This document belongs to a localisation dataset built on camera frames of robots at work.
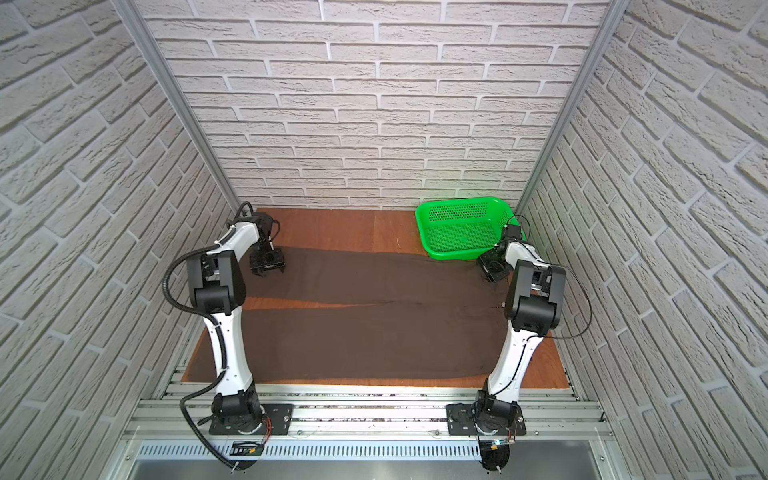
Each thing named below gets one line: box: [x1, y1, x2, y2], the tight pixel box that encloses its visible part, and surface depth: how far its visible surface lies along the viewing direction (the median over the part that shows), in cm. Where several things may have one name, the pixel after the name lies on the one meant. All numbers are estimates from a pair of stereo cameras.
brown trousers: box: [194, 248, 508, 379], surface depth 93 cm
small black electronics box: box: [229, 441, 264, 456], surface depth 74 cm
